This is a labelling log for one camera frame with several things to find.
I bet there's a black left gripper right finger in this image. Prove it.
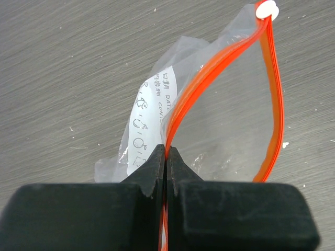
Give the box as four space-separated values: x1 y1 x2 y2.
165 147 321 250

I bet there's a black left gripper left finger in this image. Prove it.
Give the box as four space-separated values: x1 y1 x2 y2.
1 145 165 250

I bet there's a clear zip bag orange zipper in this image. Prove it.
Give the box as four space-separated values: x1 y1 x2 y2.
95 1 284 250

